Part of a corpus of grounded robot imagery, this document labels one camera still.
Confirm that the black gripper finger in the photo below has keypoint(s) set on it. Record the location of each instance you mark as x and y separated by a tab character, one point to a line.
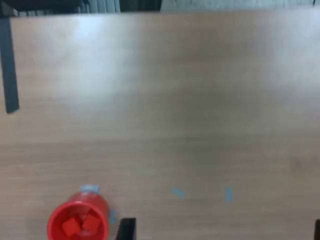
317	231
127	228

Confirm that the red cube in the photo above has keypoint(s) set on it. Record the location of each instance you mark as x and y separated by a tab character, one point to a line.
70	227
91	222

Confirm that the blue tape strip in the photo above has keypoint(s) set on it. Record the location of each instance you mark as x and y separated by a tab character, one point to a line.
113	216
89	188

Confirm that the blue tape mark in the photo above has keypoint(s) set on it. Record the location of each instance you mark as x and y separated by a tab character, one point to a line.
178	192
228	195

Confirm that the red plastic cup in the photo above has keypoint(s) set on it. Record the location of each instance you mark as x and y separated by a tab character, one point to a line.
53	225

